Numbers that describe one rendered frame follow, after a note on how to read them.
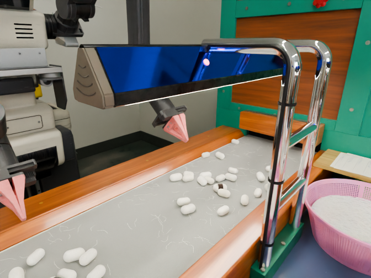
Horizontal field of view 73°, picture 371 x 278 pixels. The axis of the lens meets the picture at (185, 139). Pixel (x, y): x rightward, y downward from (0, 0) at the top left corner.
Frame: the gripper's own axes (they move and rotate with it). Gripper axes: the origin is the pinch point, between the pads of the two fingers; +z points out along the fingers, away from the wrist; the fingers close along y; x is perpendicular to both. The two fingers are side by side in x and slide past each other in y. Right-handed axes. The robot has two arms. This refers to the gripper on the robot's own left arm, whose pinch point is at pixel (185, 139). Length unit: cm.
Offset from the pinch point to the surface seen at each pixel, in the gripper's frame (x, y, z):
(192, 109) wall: 96, 124, -63
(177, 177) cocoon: 7.1, -4.5, 7.5
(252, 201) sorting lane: -5.0, 2.1, 24.0
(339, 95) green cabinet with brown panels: -25, 45, 14
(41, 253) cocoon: 6.0, -41.1, 9.1
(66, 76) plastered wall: 129, 45, -148
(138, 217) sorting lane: 5.2, -21.7, 12.1
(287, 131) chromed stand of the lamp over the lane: -31.4, -12.0, 16.5
